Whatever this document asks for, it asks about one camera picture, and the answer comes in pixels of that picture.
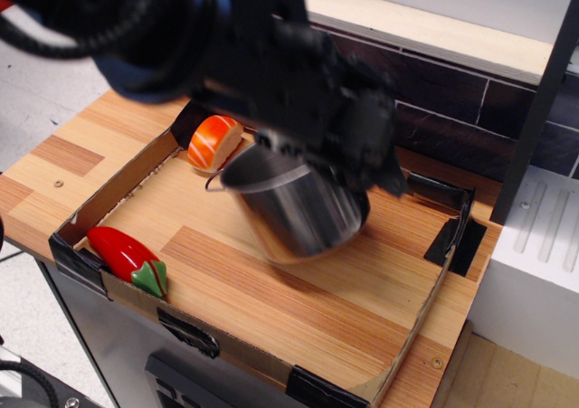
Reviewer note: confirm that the salmon nigiri sushi toy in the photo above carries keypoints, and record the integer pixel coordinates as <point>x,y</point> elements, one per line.
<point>213,142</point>

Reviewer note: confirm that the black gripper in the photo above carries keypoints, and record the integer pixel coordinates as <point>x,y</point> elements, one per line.
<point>287,79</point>

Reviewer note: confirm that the dark grey vertical post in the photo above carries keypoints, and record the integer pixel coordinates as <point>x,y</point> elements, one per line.
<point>541,105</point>

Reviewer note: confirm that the red chili pepper toy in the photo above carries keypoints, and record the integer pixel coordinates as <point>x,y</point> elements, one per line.
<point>129,260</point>

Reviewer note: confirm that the white ribbed sink unit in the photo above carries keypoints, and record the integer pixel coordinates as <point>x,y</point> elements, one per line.
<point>527,301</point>

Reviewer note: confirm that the light wooden shelf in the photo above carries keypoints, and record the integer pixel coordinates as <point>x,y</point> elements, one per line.
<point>480,48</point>

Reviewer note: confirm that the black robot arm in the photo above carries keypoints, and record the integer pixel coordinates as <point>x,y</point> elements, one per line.
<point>147,50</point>

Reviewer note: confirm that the stainless steel pot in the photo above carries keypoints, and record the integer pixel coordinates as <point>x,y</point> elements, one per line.
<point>295,212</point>

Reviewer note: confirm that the cardboard fence with black tape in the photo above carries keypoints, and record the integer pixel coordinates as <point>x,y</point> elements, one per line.
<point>374,318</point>

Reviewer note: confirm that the black oven control panel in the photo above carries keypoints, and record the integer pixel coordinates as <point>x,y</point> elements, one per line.
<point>176,385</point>

